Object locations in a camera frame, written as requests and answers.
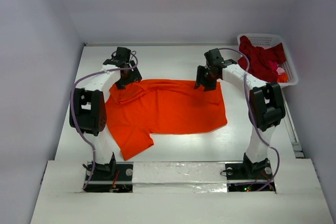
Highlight orange t shirt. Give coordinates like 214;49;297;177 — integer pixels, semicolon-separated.
105;79;228;161

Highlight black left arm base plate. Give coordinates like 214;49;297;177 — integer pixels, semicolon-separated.
84;162;133;193

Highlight dark red t shirt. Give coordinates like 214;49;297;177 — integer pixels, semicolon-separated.
239;36;286;82

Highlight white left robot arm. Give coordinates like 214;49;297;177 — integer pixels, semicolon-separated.
69;47;142;179

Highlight metal rail right table edge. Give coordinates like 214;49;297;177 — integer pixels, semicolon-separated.
284;101;306;159

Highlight pink cloth in basket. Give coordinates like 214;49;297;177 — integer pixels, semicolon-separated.
269;61;285;76

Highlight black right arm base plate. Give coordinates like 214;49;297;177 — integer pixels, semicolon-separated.
221;161;273;193

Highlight small orange cloth in basket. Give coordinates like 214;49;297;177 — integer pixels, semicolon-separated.
277;73;289;83

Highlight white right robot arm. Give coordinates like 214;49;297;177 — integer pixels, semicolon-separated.
195;48;286;181

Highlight white plastic basket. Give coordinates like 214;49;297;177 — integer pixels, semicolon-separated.
237;33;298;87

